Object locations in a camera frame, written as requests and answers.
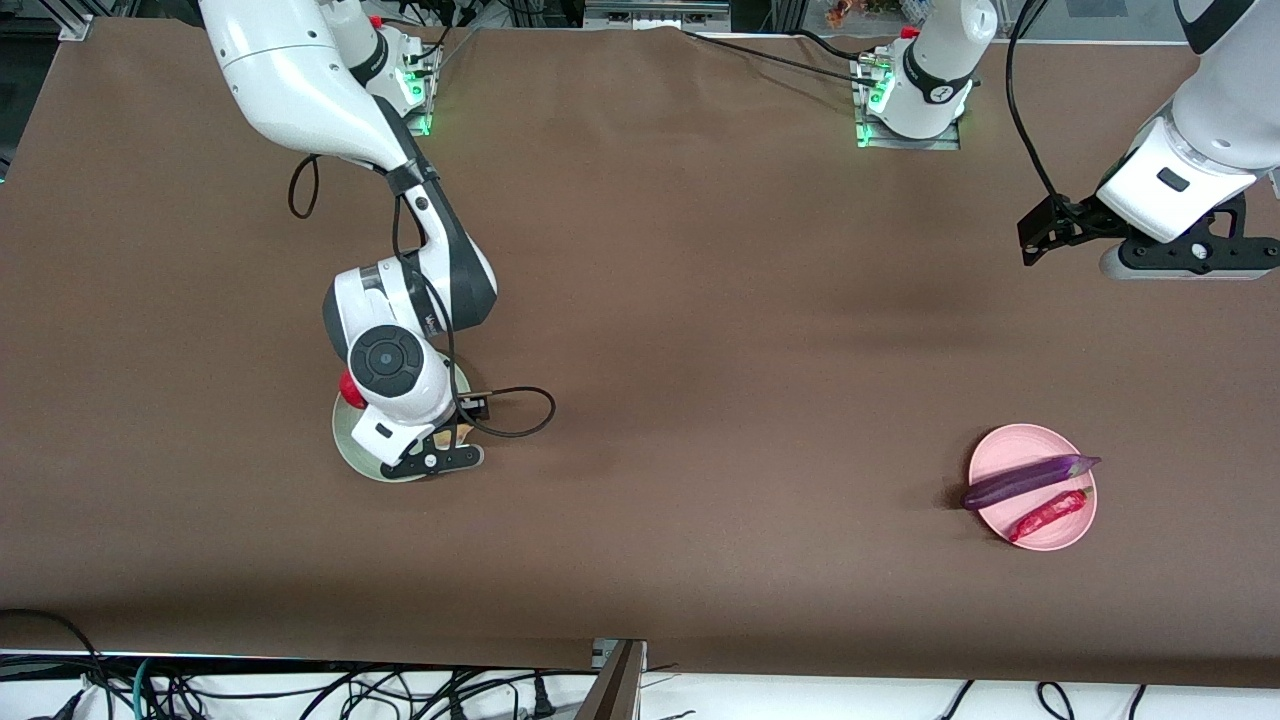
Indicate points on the purple eggplant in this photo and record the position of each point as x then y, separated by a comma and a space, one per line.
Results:
1030, 480

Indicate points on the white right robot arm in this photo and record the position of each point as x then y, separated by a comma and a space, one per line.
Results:
290, 80

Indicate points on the brown table cloth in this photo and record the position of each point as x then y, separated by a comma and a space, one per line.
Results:
700, 250

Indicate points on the pale green round plate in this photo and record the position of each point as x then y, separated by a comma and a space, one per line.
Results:
350, 440

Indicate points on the pink round plate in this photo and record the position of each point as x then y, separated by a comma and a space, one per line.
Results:
1010, 450

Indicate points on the red apple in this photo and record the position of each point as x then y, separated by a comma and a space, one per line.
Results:
350, 392

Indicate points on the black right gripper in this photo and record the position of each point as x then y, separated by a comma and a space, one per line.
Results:
480, 412

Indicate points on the red chili pepper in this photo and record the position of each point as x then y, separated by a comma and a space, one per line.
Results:
1048, 515

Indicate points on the brown angled bar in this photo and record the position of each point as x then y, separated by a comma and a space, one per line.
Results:
612, 690

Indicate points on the grey metal frame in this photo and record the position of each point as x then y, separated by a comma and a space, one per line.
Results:
655, 12

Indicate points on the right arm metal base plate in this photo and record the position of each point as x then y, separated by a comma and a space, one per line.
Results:
415, 125

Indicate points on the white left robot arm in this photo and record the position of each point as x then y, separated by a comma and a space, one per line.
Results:
940, 70

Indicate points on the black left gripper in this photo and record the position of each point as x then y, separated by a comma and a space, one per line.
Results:
1082, 219

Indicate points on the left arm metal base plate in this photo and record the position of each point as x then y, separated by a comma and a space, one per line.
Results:
905, 143

